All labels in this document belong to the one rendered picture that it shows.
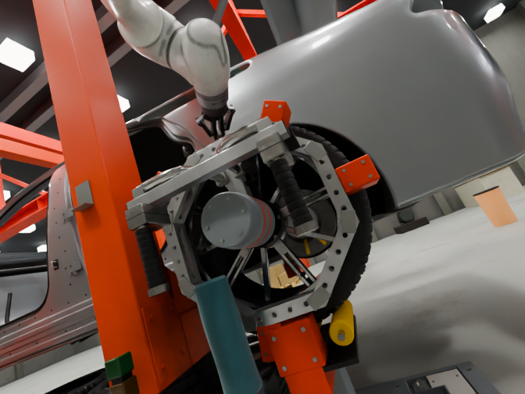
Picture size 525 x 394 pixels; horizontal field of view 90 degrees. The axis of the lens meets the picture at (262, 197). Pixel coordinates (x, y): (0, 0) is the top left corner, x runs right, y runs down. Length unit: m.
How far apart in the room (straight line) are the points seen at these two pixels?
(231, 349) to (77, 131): 0.87
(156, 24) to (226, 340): 0.71
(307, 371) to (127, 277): 0.55
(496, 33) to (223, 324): 15.56
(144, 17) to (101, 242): 0.63
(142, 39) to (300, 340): 0.78
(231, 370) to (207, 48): 0.68
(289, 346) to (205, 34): 0.73
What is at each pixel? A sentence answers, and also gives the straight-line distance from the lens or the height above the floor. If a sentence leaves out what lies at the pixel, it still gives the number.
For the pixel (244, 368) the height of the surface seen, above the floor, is 0.54.
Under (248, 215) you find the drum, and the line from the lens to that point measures 0.58.
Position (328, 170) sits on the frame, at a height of 0.89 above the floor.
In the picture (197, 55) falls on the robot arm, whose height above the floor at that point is 1.17.
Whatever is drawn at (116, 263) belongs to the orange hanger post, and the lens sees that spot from 0.91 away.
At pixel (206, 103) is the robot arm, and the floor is 1.17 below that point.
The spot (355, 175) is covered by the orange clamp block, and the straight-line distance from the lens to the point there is 0.70.
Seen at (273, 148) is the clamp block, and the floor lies 0.92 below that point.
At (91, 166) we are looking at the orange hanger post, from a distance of 1.04.
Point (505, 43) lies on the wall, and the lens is 15.61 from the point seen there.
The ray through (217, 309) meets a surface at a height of 0.67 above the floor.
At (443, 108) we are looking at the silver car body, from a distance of 1.30.
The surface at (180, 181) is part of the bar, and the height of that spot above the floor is 0.96.
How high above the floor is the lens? 0.72
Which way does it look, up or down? 14 degrees up
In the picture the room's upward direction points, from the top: 22 degrees counter-clockwise
